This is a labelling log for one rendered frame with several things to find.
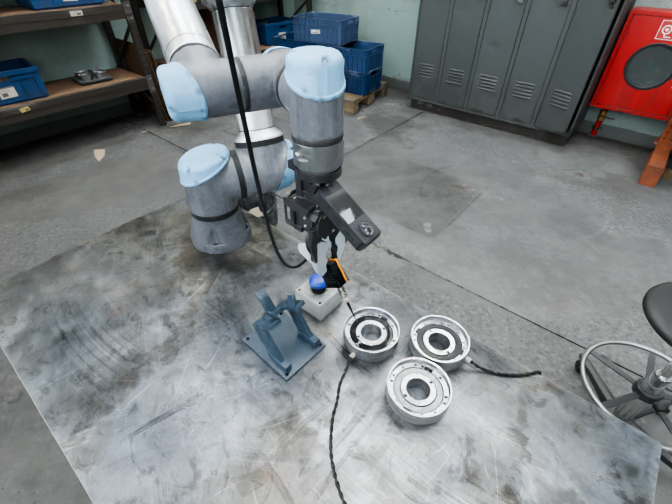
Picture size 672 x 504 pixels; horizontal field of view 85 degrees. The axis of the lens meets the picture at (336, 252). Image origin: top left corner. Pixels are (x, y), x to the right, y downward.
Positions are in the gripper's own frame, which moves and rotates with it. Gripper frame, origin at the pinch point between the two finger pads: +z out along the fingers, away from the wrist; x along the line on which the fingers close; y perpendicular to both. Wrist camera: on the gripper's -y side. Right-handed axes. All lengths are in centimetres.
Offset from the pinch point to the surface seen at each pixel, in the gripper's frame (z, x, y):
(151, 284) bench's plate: 13.1, 20.9, 35.8
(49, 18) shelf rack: -4, -53, 326
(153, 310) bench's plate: 13.2, 24.2, 28.2
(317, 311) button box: 10.6, 2.7, 1.1
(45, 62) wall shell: 34, -51, 386
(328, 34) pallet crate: 26, -270, 256
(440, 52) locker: 35, -317, 155
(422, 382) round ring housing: 11.2, 1.5, -22.7
